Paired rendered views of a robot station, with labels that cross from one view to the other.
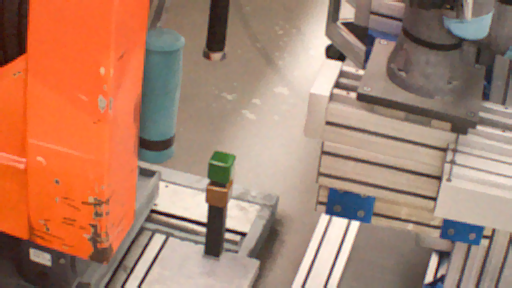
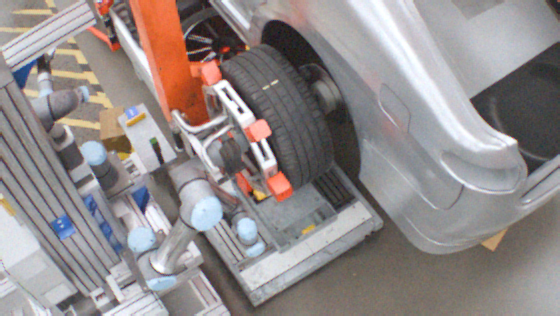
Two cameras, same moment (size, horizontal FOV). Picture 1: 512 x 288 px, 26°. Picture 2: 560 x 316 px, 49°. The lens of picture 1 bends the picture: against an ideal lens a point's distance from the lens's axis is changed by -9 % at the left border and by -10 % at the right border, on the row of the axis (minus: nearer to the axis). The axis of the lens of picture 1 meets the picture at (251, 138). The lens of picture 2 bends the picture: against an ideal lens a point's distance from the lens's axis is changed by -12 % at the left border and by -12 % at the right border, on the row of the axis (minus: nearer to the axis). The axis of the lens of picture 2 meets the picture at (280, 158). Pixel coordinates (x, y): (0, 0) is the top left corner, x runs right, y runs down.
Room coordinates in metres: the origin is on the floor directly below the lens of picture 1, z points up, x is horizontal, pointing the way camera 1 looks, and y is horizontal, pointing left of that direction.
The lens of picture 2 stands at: (3.55, -0.69, 3.38)
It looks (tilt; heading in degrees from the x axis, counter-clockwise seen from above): 58 degrees down; 140
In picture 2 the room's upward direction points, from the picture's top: 6 degrees counter-clockwise
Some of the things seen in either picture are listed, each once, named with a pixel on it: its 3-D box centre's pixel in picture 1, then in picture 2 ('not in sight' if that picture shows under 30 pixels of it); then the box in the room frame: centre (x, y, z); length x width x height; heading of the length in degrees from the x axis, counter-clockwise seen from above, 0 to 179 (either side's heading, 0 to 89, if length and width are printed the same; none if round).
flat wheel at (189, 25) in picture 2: not in sight; (225, 55); (1.39, 0.78, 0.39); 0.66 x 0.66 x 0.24
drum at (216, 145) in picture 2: not in sight; (225, 144); (2.12, 0.21, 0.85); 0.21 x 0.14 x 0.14; 78
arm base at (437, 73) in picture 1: (430, 52); (101, 171); (1.81, -0.29, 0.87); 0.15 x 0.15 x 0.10
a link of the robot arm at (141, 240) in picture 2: not in sight; (144, 245); (2.30, -0.40, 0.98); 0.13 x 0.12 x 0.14; 163
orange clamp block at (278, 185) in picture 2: not in sight; (279, 187); (2.44, 0.22, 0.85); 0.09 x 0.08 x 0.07; 168
